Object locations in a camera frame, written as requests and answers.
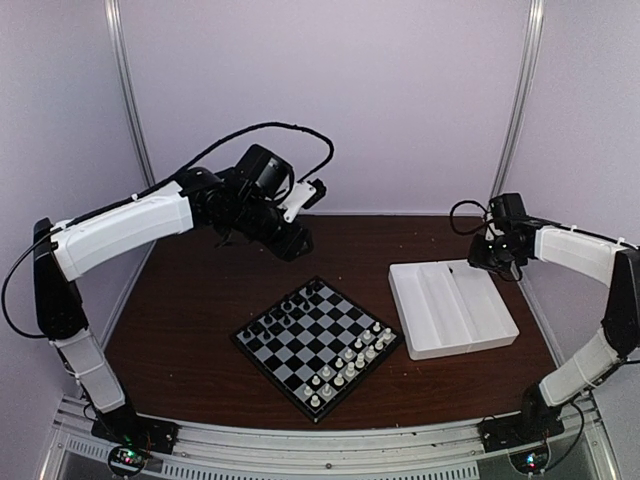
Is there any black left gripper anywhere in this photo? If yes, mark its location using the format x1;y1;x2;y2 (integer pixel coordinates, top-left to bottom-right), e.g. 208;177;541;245
232;195;315;262

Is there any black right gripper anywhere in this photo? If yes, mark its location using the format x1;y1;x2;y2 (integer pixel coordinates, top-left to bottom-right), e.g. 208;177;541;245
468;233;521;274

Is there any white plastic divided tray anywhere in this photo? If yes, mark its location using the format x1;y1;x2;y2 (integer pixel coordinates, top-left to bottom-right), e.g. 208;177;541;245
389;260;519;361

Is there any black white chessboard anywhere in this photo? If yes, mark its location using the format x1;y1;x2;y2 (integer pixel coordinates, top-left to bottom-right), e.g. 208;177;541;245
230;276;404;424

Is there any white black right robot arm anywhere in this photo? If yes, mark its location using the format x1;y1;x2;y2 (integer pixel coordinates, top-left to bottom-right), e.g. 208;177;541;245
468;216;639;442

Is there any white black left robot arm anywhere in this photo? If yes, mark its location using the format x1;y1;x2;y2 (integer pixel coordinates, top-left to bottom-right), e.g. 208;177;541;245
23;144;326;444

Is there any white chess piece row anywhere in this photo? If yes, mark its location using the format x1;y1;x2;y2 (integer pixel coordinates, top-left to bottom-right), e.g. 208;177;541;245
294;322;402;422

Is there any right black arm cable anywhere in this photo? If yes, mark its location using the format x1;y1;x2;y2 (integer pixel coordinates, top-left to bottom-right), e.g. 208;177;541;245
448;199;494;236

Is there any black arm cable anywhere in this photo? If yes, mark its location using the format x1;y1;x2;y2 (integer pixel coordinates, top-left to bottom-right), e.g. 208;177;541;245
448;199;494;236
134;120;335;201

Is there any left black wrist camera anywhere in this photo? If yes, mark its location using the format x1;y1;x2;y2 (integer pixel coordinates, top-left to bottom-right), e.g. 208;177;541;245
306;178;327;209

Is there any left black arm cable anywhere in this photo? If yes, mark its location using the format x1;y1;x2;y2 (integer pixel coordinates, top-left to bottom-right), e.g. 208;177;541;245
134;120;335;201

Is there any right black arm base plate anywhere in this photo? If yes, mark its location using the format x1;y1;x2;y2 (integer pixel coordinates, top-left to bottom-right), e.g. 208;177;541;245
478;390;564;453

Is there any front aluminium rail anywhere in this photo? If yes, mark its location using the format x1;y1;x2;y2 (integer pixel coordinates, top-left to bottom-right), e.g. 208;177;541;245
35;396;621;479

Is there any right aluminium frame post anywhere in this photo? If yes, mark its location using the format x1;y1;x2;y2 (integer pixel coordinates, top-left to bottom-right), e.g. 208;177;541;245
487;0;546;199

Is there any aluminium frame post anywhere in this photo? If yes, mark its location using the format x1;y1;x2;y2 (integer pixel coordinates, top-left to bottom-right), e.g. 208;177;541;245
487;0;546;199
103;0;157;188

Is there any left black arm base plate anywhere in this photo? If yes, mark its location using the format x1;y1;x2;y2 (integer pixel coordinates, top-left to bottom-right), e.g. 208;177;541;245
91;400;179;454

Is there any left aluminium frame post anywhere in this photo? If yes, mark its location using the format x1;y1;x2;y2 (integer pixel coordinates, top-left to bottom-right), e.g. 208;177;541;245
103;0;157;188

